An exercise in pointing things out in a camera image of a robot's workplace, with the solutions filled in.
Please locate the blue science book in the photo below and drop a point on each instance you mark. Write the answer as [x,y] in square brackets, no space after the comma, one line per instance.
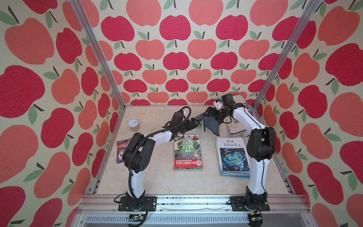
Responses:
[232,155]

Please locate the white round tape roll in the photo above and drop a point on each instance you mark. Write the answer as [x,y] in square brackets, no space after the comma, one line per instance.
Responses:
[134,125]

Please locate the left aluminium frame post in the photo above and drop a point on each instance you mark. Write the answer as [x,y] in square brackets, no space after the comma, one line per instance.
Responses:
[96,47]

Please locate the purple candy bag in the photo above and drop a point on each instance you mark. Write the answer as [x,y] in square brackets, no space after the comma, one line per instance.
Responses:
[121,147]

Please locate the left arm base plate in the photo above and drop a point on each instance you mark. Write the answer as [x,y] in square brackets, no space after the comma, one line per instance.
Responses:
[145,203]

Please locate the aluminium frame post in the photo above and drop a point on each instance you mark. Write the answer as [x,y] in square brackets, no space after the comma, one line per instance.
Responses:
[96,47]
[307,13]

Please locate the right aluminium frame post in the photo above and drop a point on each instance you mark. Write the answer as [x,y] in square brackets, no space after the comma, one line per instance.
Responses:
[307,13]

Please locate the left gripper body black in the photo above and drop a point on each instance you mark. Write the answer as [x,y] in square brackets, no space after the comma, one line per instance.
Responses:
[185,127]

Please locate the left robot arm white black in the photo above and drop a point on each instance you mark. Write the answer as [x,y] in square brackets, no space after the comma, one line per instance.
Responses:
[138,153]

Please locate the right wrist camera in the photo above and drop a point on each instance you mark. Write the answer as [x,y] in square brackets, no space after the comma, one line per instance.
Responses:
[224,102]

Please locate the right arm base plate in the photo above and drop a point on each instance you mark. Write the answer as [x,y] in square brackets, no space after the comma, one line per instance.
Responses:
[249,204]

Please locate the red green book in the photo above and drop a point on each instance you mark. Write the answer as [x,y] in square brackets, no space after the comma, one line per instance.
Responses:
[187,153]

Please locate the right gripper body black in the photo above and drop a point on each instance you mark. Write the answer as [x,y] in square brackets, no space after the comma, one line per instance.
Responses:
[219,115]

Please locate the folded newspaper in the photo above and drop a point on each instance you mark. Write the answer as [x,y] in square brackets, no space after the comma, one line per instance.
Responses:
[239,120]

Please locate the yellow picture book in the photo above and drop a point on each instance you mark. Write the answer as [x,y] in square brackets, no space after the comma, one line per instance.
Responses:
[244,175]

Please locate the aluminium front rail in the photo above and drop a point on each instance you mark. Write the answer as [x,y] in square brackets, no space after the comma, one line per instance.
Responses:
[284,210]

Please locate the grey microfibre cloth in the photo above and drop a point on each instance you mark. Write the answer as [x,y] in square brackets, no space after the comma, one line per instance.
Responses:
[209,121]

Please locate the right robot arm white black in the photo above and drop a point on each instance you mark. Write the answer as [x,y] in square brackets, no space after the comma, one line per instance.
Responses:
[260,148]

